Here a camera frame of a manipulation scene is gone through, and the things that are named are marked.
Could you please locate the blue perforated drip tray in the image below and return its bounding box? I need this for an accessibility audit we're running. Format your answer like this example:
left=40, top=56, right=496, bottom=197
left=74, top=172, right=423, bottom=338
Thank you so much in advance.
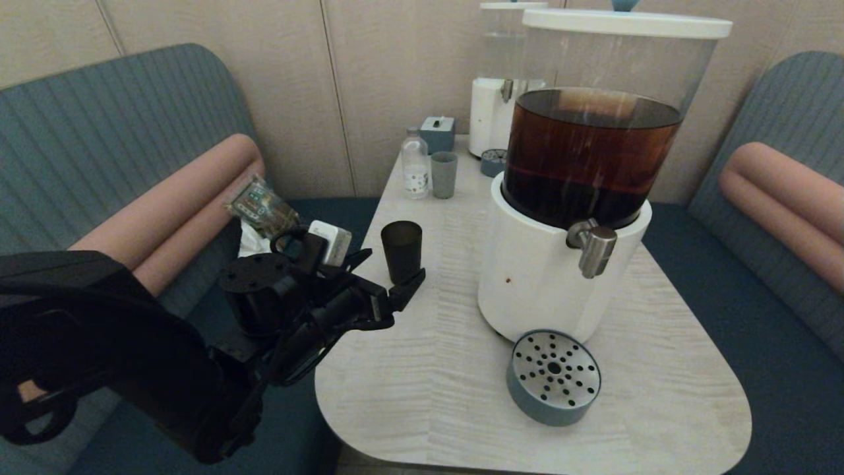
left=506, top=330, right=602, bottom=427

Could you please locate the printed plastic tissue packet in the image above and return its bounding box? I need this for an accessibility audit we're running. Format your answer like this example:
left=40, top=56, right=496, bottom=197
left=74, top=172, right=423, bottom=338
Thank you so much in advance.
left=226, top=175, right=304, bottom=250

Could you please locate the black camera cable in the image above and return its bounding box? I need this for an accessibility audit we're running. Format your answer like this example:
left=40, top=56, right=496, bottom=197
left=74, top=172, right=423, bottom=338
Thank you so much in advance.
left=267, top=226, right=357, bottom=388

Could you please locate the blue tissue box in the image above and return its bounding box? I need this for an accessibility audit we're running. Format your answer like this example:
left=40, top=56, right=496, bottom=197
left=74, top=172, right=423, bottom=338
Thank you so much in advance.
left=420, top=115, right=456, bottom=154

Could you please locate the clear plastic water bottle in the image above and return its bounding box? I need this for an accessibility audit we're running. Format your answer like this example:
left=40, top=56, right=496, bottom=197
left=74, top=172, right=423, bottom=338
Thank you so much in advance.
left=402, top=127, right=431, bottom=200

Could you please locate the pink bolster cushion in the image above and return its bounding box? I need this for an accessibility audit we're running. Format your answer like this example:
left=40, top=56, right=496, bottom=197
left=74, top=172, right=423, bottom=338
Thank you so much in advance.
left=719, top=142, right=844, bottom=294
left=16, top=134, right=266, bottom=404

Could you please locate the grey-blue small cup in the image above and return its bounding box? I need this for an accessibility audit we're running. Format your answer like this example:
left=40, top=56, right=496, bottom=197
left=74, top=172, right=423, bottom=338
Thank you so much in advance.
left=431, top=152, right=458, bottom=200

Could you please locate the dark grey tall cup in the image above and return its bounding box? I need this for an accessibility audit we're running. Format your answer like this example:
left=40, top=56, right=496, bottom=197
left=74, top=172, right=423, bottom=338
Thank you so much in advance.
left=380, top=220, right=423, bottom=286

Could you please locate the empty white beverage dispenser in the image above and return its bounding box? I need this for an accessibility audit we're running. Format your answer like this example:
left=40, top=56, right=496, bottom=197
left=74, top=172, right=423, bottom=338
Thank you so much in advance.
left=469, top=1, right=549, bottom=159

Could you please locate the crumpled white tissue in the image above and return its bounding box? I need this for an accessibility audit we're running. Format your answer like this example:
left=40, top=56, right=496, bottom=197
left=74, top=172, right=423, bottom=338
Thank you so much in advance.
left=236, top=220, right=272, bottom=259

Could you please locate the teal upholstered bench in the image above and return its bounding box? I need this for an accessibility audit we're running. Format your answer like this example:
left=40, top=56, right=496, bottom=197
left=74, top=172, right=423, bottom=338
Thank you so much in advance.
left=643, top=51, right=844, bottom=475
left=0, top=44, right=380, bottom=475

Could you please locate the large tea beverage dispenser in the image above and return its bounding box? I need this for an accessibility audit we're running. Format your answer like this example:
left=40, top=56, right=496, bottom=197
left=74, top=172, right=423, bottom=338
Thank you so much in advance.
left=477, top=0, right=733, bottom=345

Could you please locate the small blue drip tray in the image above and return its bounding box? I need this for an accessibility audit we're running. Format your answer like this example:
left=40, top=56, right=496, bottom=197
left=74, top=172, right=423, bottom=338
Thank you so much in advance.
left=480, top=148, right=510, bottom=177

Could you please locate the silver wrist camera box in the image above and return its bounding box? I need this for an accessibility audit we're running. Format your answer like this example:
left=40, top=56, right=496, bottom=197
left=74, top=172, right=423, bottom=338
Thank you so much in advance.
left=307, top=220, right=353, bottom=267

